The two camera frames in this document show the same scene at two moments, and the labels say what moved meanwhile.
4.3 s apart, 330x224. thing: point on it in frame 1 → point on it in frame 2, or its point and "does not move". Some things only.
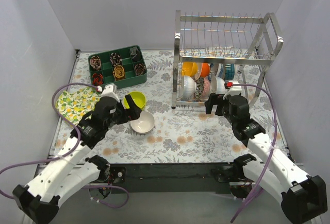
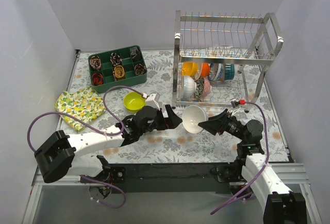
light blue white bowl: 217,86 → 193,115
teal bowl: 229,71 does not move
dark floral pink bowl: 202,88 does not move
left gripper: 125,110 → 165,117
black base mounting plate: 181,177 does not move
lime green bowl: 138,98 does not move
